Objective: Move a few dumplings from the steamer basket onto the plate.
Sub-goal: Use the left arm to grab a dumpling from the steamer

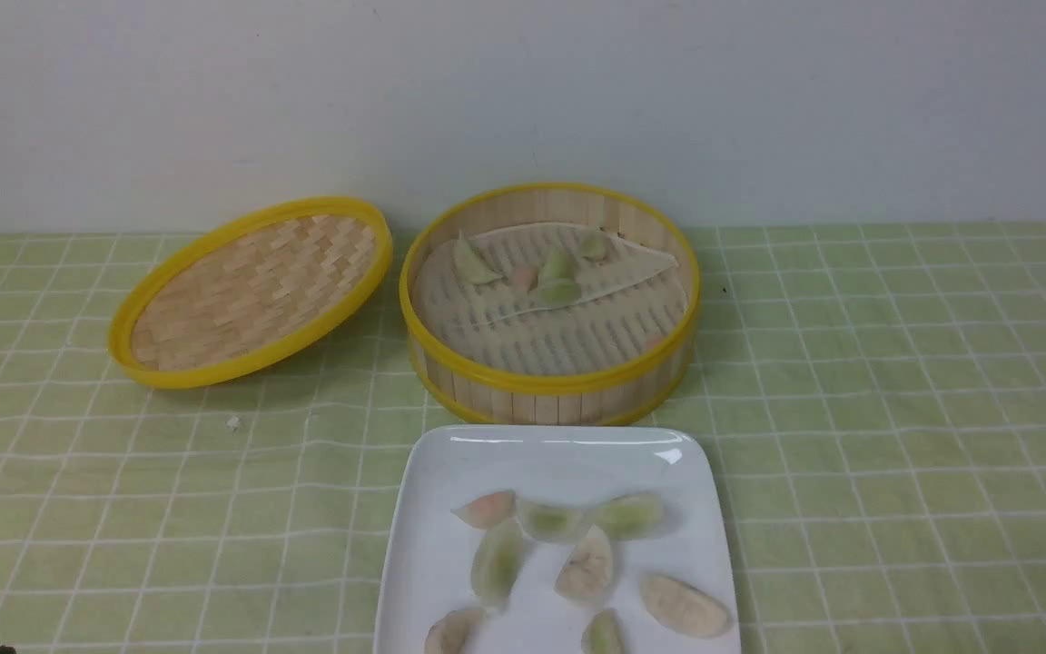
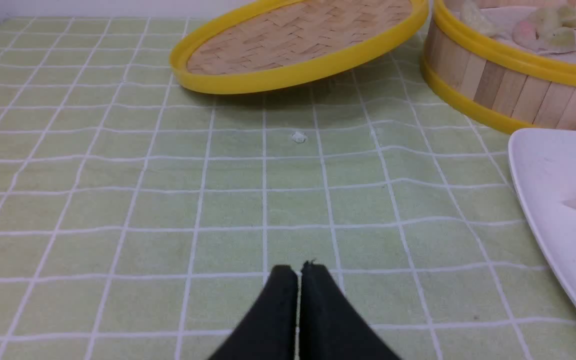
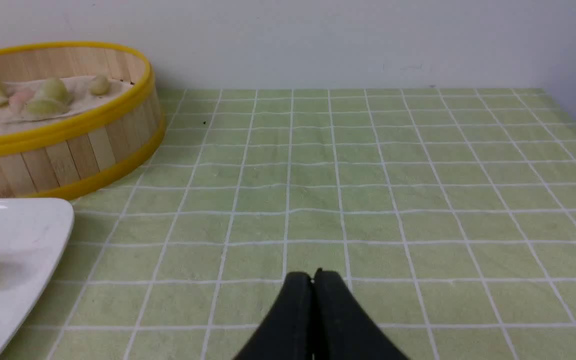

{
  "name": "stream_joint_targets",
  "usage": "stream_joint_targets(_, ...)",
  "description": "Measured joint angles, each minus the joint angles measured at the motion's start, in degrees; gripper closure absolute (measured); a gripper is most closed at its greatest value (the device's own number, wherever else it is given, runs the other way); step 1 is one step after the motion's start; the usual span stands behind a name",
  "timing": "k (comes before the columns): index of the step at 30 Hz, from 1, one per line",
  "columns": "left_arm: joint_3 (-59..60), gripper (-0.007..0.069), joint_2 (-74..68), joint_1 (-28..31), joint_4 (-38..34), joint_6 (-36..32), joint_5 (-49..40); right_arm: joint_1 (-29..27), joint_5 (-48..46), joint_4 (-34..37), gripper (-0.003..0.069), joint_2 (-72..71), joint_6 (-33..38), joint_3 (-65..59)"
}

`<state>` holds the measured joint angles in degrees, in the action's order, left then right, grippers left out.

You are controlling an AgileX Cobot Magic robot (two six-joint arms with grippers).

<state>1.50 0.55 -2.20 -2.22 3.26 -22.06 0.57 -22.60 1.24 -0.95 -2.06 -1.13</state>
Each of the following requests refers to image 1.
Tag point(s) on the pink dumpling on plate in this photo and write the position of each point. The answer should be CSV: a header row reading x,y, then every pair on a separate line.
x,y
488,510

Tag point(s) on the green dumpling plate bottom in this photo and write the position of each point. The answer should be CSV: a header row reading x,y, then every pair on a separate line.
x,y
603,635

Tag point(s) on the pink dumpling in steamer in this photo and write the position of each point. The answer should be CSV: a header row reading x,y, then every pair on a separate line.
x,y
523,278

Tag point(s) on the long green dumpling plate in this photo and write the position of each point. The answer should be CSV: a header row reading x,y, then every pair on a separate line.
x,y
496,565

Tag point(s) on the white steamer liner cloth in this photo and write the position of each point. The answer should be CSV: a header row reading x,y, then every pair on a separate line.
x,y
636,295

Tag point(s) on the white square plate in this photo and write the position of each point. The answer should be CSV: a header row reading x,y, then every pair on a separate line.
x,y
431,550

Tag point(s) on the white dumpling plate right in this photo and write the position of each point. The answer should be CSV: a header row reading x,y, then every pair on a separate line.
x,y
679,606

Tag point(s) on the white dumpling plate bottom-left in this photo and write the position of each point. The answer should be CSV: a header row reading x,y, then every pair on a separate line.
x,y
452,632

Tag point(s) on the bamboo steamer basket yellow rim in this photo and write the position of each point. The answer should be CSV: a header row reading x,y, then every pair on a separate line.
x,y
615,396

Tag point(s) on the green dumpling plate right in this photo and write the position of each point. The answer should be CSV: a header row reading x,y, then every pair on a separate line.
x,y
632,516

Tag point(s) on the green dumpling steamer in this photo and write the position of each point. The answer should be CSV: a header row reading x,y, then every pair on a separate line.
x,y
556,293
469,263
557,266
593,247

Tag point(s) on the green checked tablecloth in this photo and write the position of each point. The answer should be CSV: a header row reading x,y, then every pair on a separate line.
x,y
872,400

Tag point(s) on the white dumpling plate middle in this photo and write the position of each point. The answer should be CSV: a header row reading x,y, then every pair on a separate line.
x,y
589,570

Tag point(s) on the bamboo steamer lid yellow rim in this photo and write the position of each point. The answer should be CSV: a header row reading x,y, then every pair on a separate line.
x,y
251,293

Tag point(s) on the green dumpling plate centre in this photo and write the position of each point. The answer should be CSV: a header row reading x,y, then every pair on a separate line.
x,y
550,523

